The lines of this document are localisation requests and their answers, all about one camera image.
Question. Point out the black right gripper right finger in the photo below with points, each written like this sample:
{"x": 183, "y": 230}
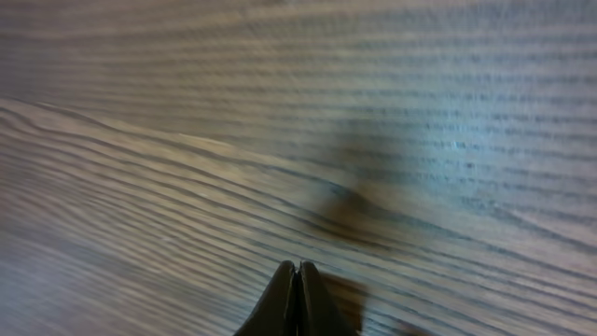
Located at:
{"x": 319, "y": 315}

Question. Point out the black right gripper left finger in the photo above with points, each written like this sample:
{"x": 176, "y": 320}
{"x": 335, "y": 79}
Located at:
{"x": 274, "y": 313}

